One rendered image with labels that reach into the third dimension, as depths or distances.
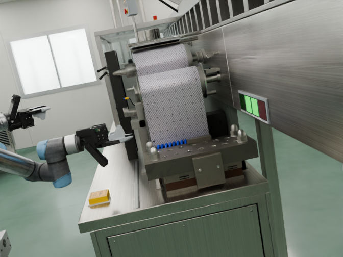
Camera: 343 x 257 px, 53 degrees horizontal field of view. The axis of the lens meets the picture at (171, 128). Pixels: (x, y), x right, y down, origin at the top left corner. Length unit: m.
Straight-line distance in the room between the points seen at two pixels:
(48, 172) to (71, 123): 5.73
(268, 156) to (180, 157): 0.57
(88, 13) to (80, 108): 1.83
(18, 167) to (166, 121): 0.59
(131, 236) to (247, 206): 0.41
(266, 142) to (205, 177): 0.50
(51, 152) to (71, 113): 5.73
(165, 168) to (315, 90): 0.65
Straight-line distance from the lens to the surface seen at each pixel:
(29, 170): 1.45
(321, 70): 0.67
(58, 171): 1.39
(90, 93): 6.98
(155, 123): 1.35
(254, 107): 1.04
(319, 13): 0.66
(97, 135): 1.34
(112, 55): 1.66
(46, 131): 7.26
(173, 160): 1.19
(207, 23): 1.60
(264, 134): 1.60
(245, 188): 1.21
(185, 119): 1.36
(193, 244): 1.26
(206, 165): 1.19
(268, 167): 1.65
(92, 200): 1.31
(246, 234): 1.29
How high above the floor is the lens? 1.39
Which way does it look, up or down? 13 degrees down
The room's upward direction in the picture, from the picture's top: 11 degrees counter-clockwise
